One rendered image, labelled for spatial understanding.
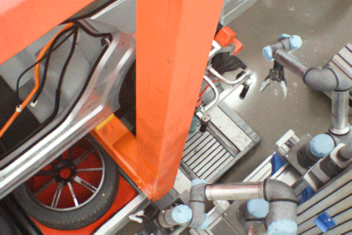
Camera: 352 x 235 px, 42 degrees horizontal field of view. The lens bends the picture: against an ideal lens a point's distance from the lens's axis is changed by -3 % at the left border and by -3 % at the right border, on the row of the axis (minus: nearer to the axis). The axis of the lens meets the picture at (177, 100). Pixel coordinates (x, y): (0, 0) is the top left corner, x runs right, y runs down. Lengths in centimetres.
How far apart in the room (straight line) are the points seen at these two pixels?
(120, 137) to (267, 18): 193
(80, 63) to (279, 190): 128
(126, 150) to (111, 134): 18
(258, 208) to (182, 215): 49
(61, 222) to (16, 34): 219
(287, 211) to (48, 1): 144
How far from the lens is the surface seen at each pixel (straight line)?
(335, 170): 206
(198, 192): 213
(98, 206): 287
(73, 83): 258
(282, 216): 195
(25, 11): 75
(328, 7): 446
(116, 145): 275
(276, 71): 269
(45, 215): 290
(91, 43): 256
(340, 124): 259
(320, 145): 257
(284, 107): 379
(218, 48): 258
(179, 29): 113
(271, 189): 200
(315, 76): 235
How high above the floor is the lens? 330
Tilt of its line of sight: 65 degrees down
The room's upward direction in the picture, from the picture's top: 10 degrees clockwise
